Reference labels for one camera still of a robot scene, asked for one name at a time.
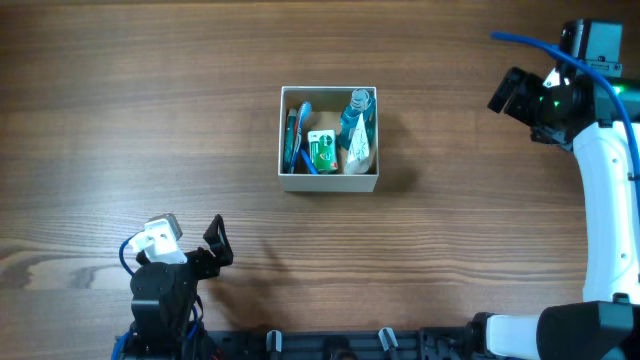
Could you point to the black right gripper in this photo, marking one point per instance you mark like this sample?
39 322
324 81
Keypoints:
526 85

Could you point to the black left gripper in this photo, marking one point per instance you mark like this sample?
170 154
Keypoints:
210 266

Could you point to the blue disposable razor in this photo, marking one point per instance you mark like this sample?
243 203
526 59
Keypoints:
307 160

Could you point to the teal toothpaste tube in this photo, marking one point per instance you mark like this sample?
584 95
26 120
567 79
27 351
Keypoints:
289 139

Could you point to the green white soap box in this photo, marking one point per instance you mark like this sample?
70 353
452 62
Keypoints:
322 150

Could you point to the blue mouthwash bottle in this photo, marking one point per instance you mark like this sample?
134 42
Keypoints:
361 104

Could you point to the blue white toothbrush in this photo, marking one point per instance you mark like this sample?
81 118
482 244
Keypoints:
303 112

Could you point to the white lotion tube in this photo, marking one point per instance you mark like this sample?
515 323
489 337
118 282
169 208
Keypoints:
358 156

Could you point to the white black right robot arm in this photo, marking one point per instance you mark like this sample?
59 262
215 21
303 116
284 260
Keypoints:
599 125

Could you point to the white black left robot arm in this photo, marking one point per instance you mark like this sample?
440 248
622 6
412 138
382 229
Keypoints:
167 310

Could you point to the white open cardboard box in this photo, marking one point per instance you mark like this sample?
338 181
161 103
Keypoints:
327 102

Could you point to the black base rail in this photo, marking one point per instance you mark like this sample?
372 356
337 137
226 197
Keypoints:
425 343

